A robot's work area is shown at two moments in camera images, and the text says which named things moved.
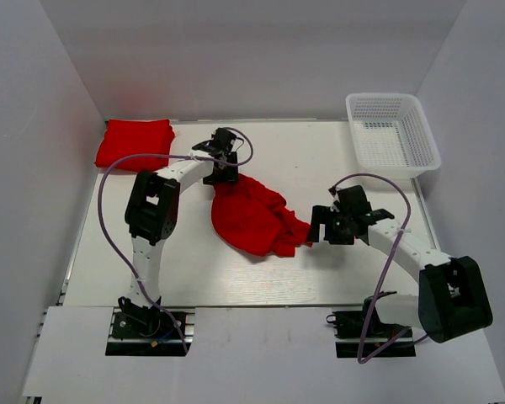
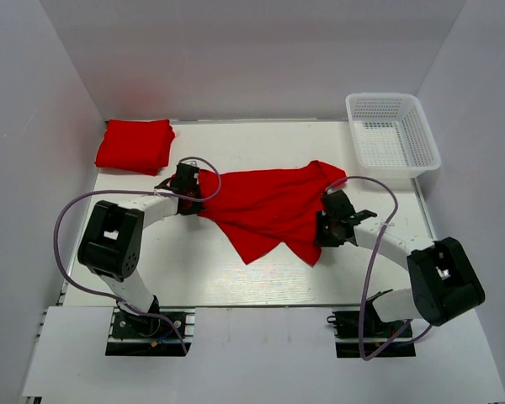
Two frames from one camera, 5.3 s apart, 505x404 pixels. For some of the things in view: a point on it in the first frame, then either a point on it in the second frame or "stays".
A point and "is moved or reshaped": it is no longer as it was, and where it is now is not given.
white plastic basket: [390, 135] stays
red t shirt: [252, 217] is moved or reshaped
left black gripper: [220, 177] → [189, 189]
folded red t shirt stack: [124, 138] stays
